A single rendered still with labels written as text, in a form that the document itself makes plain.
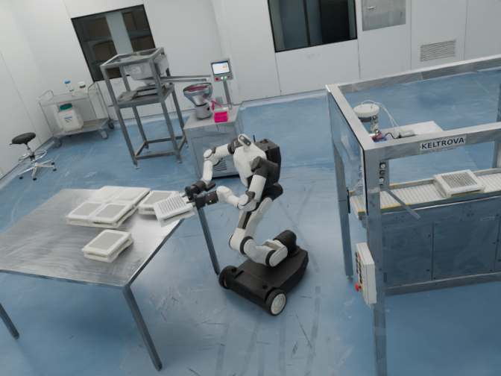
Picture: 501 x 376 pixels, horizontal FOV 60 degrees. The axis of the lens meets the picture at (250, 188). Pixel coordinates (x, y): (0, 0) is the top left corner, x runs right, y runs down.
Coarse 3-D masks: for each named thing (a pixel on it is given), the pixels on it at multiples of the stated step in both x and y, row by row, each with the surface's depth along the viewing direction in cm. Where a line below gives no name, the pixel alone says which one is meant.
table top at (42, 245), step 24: (72, 192) 396; (48, 216) 362; (144, 216) 333; (0, 240) 341; (24, 240) 335; (48, 240) 328; (72, 240) 321; (144, 240) 304; (0, 264) 310; (24, 264) 305; (48, 264) 299; (72, 264) 294; (96, 264) 289; (120, 264) 284; (144, 264) 281; (120, 288) 265
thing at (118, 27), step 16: (80, 16) 732; (96, 16) 730; (112, 16) 728; (128, 16) 726; (144, 16) 724; (80, 32) 745; (96, 32) 743; (112, 32) 741; (128, 32) 739; (144, 32) 737; (96, 48) 757; (112, 48) 755; (128, 48) 753; (144, 48) 751; (96, 64) 771; (96, 80) 785
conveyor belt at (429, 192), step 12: (480, 180) 297; (492, 180) 295; (384, 192) 305; (396, 192) 303; (408, 192) 300; (420, 192) 297; (432, 192) 294; (360, 204) 298; (384, 204) 292; (396, 204) 290
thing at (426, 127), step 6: (402, 126) 291; (408, 126) 289; (414, 126) 288; (420, 126) 286; (426, 126) 284; (432, 126) 283; (438, 126) 281; (384, 132) 288; (390, 132) 286; (396, 132) 285; (420, 132) 278; (426, 132) 276; (432, 132) 275; (390, 138) 278; (438, 150) 259; (444, 150) 259; (402, 156) 261; (408, 156) 261
